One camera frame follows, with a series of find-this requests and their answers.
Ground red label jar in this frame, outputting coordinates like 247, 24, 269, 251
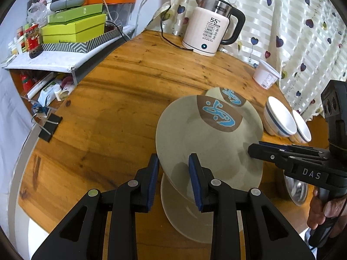
23, 23, 43, 59

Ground cluster of small bottles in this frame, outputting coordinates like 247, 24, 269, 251
8, 26, 26, 55

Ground beige plate with blue fish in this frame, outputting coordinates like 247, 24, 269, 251
160, 174, 215, 244
205, 87, 262, 131
155, 95, 264, 204

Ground white cable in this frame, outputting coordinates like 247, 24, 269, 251
93, 0, 136, 42

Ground white bowl with blue stripe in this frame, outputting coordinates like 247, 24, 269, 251
291, 110, 312, 144
263, 96, 298, 137

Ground heart print striped curtain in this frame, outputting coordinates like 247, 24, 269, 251
162, 0, 347, 124

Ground stainless steel bowl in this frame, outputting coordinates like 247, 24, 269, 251
283, 174, 309, 206

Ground lime green box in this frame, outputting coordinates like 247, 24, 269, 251
40, 13, 107, 44

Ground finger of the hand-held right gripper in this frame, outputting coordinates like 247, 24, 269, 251
247, 143, 330, 170
258, 141, 330, 157

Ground black kettle cable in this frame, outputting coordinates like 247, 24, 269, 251
160, 4, 195, 52

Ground white plastic tub with lid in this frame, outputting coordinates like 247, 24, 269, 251
252, 59, 282, 90

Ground person's right hand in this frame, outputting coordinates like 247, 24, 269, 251
307, 188, 347, 232

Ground white tube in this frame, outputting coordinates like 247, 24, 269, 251
26, 71, 58, 99

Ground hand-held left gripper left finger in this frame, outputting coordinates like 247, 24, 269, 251
31, 154, 160, 260

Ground white and green packet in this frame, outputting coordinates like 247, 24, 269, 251
38, 82, 62, 107

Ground black binder clip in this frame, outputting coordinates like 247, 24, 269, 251
38, 113, 63, 143

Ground grey and black device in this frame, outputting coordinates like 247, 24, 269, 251
49, 0, 88, 13

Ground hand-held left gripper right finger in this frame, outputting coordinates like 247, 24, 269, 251
188, 153, 316, 260

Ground chevron patterned tray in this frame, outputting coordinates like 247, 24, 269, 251
41, 26, 123, 54

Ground white shelf board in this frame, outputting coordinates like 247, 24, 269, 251
1, 29, 136, 74

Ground cream electric kettle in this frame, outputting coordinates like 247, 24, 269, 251
181, 0, 246, 57

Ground clear plastic bag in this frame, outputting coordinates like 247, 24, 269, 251
26, 0, 50, 25

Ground small red bottle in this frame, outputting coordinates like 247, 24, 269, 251
21, 74, 34, 93

